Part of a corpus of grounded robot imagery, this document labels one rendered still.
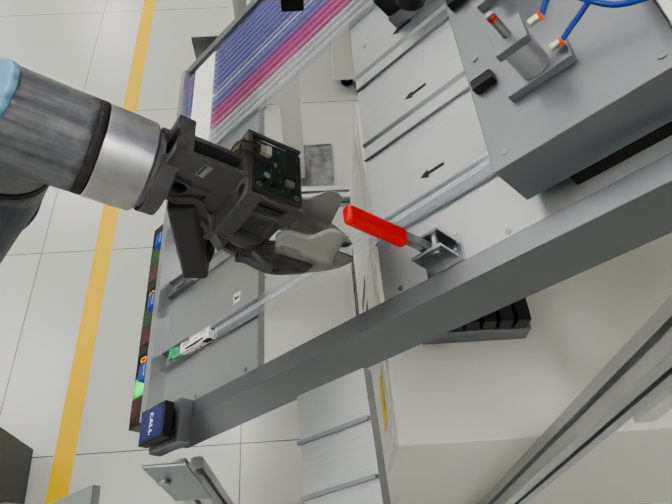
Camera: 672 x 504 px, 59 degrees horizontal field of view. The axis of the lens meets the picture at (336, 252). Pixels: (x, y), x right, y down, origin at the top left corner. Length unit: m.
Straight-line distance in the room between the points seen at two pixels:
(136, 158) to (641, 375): 0.48
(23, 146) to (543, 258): 0.38
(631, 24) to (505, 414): 0.60
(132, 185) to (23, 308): 1.42
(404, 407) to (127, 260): 1.15
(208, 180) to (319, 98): 1.74
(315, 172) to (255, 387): 1.37
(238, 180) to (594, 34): 0.28
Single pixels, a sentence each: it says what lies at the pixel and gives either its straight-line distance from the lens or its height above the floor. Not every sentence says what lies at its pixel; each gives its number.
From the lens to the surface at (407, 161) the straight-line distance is 0.59.
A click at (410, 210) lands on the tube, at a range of 0.54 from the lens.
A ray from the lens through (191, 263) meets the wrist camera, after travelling 0.57.
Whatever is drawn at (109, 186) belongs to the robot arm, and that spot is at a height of 1.11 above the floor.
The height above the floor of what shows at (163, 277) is 0.73.
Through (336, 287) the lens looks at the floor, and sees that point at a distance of 1.69.
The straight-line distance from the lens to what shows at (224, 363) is 0.71.
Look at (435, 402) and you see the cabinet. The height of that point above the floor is 0.62.
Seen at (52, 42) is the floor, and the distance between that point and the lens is 2.70.
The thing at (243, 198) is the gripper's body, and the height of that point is 1.09.
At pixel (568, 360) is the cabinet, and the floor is 0.62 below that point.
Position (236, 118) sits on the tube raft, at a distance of 0.91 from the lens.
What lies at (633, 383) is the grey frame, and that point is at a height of 0.91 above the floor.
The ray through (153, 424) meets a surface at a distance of 0.71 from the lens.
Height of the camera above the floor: 1.45
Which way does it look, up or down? 56 degrees down
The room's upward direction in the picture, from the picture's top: straight up
